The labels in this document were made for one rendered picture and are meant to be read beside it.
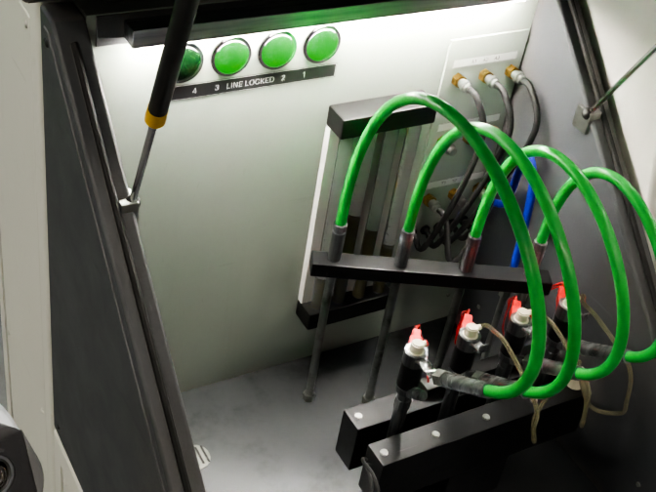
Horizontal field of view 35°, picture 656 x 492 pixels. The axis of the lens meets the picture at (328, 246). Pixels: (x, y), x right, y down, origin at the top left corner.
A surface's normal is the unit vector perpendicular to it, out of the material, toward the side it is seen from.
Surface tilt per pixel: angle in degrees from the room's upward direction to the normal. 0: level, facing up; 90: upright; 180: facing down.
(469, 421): 0
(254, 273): 90
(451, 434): 0
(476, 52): 90
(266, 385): 0
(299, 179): 90
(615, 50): 90
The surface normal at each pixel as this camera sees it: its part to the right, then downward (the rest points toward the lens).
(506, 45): 0.47, 0.60
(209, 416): 0.14, -0.77
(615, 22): -0.87, 0.21
